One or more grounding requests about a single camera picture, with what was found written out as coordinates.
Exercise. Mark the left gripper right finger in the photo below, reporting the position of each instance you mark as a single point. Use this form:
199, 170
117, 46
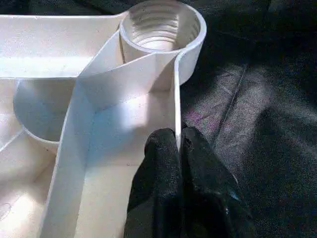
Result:
210, 198

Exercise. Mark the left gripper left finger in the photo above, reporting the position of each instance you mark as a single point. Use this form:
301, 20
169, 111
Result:
158, 186

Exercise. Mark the white plastic table top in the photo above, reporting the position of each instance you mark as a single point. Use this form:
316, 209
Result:
74, 148

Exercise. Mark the black plastic mat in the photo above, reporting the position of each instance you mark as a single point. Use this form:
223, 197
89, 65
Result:
260, 111

